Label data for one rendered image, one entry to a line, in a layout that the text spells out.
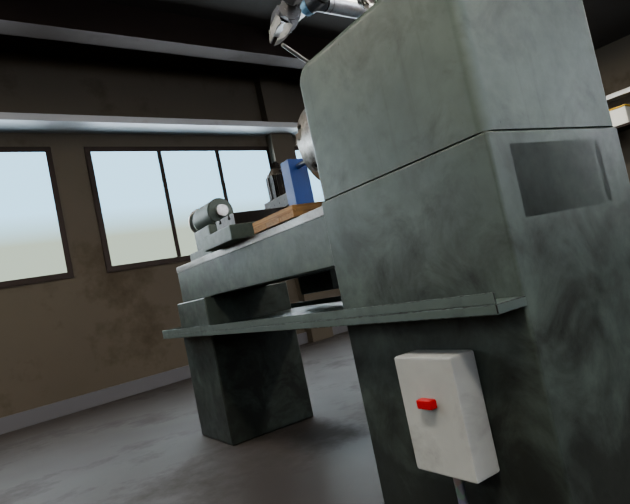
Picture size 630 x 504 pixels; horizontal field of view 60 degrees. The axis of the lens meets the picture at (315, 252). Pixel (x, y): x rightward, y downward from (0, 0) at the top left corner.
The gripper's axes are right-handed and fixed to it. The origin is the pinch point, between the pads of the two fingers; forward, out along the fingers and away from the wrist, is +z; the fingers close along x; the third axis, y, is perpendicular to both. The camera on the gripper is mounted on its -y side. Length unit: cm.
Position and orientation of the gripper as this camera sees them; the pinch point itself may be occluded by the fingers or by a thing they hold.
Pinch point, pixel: (274, 40)
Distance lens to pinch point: 201.2
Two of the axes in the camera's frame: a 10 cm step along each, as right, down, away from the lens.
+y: -0.6, -1.2, 9.9
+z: -4.7, 8.8, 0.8
